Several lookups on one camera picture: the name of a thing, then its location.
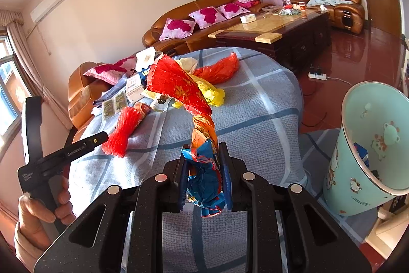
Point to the pink cushion left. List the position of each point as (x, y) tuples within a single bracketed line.
[(177, 29)]

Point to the clear yellow-black sachet pack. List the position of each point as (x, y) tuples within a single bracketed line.
[(114, 105)]

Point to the yellow plastic bag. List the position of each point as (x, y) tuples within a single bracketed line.
[(185, 95)]

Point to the white power strip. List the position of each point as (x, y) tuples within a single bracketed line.
[(317, 76)]

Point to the long brown leather sofa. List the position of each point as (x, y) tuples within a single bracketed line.
[(199, 38)]

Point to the pink cushion middle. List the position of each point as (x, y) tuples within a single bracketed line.
[(207, 17)]

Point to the pink cushion right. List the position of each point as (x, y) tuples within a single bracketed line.
[(231, 10)]

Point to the blue LOOK snack box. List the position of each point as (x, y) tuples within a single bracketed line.
[(144, 60)]

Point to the orange-lid jar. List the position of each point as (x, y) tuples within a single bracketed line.
[(303, 10)]

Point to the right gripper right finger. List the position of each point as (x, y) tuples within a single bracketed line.
[(234, 188)]

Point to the white tissue box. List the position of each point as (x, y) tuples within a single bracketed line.
[(246, 19)]

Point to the small snack cake packet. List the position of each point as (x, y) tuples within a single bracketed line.
[(160, 103)]

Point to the near brown leather sofa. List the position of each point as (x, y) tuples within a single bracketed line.
[(82, 92)]

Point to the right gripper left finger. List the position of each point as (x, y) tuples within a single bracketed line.
[(175, 194)]

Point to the folded blue plaid cloth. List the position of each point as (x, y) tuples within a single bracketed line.
[(111, 92)]

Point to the beige window curtain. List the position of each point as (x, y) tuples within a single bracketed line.
[(13, 22)]

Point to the red plastic bag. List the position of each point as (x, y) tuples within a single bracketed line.
[(219, 72)]

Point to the brown leather armchair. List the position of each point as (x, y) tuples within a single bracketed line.
[(345, 14)]

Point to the red foam net sleeve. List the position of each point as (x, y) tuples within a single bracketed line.
[(128, 120)]

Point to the dark wood coffee table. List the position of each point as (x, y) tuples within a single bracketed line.
[(294, 41)]

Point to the wall air conditioner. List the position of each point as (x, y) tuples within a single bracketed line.
[(43, 9)]

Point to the mint cartoon trash bin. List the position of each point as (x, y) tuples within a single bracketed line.
[(369, 165)]

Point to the pink cushion on near sofa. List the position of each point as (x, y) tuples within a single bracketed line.
[(112, 73)]

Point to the white medicine box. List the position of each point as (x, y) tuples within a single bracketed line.
[(134, 88)]

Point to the person's left hand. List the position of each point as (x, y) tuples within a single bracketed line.
[(32, 213)]

